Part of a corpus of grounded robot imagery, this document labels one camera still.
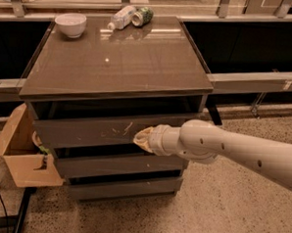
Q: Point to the clear plastic bottle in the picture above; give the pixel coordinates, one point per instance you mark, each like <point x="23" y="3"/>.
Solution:
<point x="122" y="18"/>

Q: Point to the grey drawer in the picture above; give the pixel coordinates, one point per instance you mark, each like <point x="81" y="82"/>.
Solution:
<point x="99" y="131"/>
<point x="118" y="165"/>
<point x="119" y="190"/>

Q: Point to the grey middle drawer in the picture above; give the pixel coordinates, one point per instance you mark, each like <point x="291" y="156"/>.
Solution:
<point x="118" y="165"/>

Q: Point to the white ceramic bowl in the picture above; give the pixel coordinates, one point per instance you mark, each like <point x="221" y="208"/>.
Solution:
<point x="71" y="25"/>

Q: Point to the cardboard box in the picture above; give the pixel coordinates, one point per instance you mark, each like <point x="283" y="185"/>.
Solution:
<point x="22" y="152"/>

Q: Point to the grey drawer cabinet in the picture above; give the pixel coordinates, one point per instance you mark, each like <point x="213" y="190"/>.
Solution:
<point x="152" y="70"/>

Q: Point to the grey bottom drawer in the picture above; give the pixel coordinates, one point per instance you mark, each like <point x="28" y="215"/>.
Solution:
<point x="119" y="190"/>

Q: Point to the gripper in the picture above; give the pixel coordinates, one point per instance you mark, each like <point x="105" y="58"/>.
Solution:
<point x="156" y="139"/>

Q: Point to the green drink can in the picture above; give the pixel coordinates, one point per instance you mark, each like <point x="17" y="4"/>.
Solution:
<point x="142" y="16"/>

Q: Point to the grey top drawer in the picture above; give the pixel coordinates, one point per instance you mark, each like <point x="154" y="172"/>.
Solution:
<point x="99" y="131"/>

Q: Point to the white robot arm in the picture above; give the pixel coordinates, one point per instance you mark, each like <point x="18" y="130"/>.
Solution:
<point x="201" y="142"/>

